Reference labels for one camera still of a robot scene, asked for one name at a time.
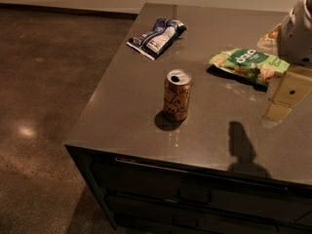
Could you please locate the dark cabinet with drawers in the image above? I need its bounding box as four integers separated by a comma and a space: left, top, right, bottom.
66, 144, 312, 234

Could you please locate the blue chip bag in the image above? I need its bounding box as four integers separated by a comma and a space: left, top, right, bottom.
127, 19, 187, 60

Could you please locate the green rice chip bag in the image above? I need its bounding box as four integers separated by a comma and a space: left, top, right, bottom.
210, 49, 290, 87

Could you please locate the orange LaCroix soda can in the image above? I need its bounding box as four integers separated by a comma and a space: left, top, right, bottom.
163, 69, 192, 122

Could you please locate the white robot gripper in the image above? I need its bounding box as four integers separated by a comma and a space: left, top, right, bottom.
257, 0, 312, 129

